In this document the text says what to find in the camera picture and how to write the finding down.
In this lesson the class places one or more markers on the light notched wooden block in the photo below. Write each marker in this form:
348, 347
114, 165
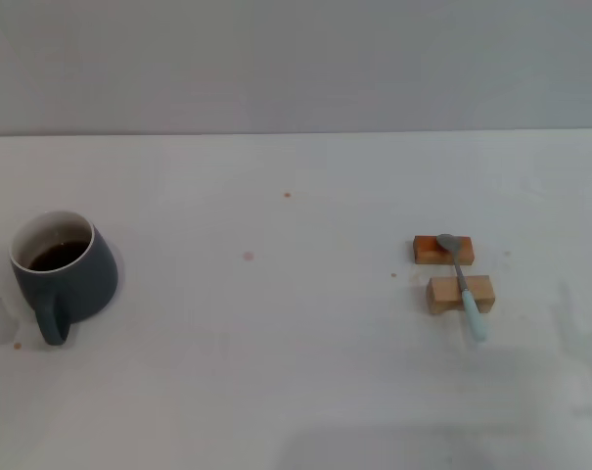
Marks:
442, 293

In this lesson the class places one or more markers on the dark grey ceramic cup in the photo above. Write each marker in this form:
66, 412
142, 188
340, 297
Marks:
80, 289

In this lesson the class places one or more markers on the orange stained wooden block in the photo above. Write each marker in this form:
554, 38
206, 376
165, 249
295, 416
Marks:
427, 250

